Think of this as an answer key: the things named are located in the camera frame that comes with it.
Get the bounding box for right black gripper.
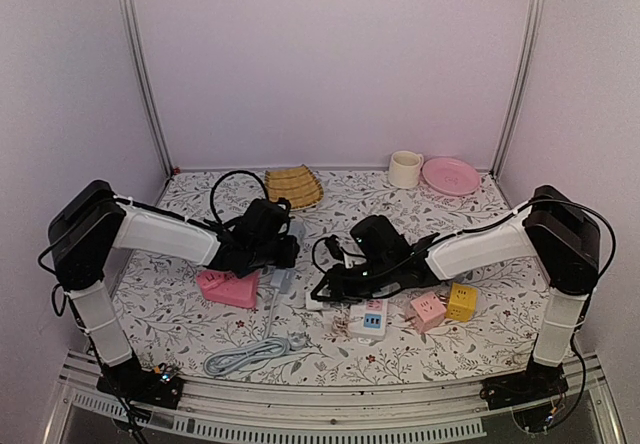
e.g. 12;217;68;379
311;257;395;305

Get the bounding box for grey-blue small power strip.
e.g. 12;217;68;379
270;221;305;294

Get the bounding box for pink triangular power strip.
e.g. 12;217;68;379
196;270;259;309

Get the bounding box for white power strip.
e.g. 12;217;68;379
347;299;388;342

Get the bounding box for pink cube socket adapter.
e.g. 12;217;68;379
404;291;446;334

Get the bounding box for yellow cube socket adapter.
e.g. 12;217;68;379
445;283;478;322

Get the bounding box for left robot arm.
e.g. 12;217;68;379
43;180;300;398

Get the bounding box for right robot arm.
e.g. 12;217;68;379
310;185;617;400

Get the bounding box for floral tablecloth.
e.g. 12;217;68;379
113;170;548;386

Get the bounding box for woven bamboo tray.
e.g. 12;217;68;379
264;165;324;210

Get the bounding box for cream ceramic mug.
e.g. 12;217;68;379
388;150;424;189

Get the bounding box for pink plate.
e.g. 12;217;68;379
422;157;481;197

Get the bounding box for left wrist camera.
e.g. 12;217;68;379
209;170;291;248

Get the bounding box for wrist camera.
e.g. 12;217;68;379
209;170;291;248
350;215;411;265

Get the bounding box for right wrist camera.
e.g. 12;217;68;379
350;215;411;265

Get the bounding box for grey power strip cord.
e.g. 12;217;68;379
202;331;311;378

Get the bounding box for front aluminium rail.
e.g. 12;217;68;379
43;352;626;443

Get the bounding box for left aluminium frame post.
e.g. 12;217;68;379
119;0;174;177

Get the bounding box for aluminium frame post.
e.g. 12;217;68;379
490;0;545;182
119;0;174;177

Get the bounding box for right aluminium frame post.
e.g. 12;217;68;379
490;0;545;182

